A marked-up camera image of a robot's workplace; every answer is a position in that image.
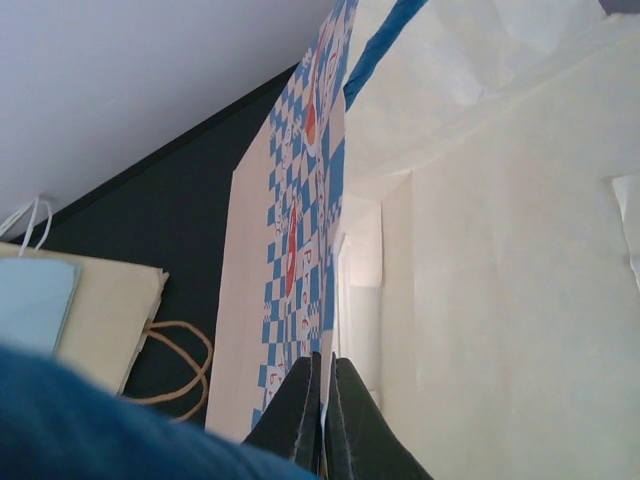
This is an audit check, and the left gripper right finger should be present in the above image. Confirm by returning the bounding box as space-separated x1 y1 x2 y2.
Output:
324 357 431 479

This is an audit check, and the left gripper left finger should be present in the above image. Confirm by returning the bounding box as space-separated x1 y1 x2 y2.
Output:
243 352 322 474

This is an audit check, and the checkered pastry paper bag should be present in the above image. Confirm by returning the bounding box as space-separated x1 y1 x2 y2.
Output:
206 1 639 479

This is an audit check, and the brown kraft paper bag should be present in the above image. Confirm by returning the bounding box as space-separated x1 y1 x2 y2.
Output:
0 197 215 424

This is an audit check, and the light blue paper bag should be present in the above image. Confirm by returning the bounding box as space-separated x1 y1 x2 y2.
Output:
1 257 81 356

